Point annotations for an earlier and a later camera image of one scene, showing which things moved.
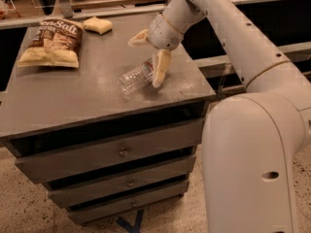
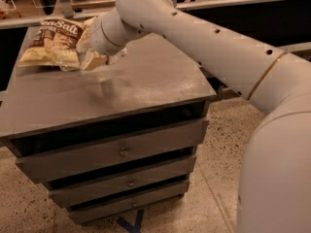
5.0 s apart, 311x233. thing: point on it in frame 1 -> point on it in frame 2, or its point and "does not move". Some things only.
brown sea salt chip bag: (56, 42) does not move
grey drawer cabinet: (100, 138) does not move
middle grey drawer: (165, 174) does not move
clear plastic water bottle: (137, 78) -> (88, 60)
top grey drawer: (75, 157) does not move
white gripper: (162, 33) -> (98, 37)
